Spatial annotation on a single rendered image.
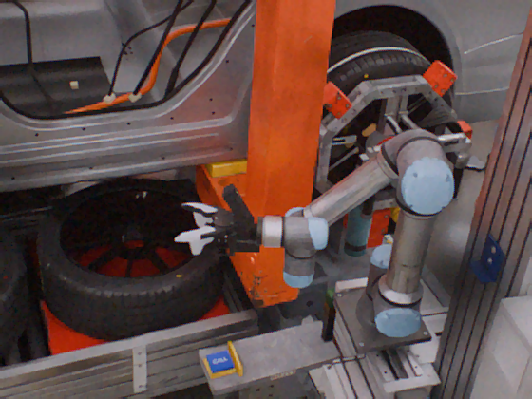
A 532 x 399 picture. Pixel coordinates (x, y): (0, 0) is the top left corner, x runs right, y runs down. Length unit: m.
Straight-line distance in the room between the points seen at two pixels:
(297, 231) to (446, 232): 2.16
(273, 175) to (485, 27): 1.18
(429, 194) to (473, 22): 1.42
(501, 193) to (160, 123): 1.35
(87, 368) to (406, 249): 1.28
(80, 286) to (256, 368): 0.65
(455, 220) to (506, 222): 2.22
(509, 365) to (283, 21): 1.01
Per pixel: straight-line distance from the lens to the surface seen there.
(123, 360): 2.88
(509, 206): 1.93
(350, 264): 3.43
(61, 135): 2.83
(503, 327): 1.92
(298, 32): 2.21
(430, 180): 1.85
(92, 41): 3.53
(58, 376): 2.87
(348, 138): 3.01
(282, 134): 2.36
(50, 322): 3.12
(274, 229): 1.95
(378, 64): 2.87
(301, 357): 2.74
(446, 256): 3.92
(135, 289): 2.87
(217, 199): 2.98
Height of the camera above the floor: 2.49
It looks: 35 degrees down
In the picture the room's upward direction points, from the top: 8 degrees clockwise
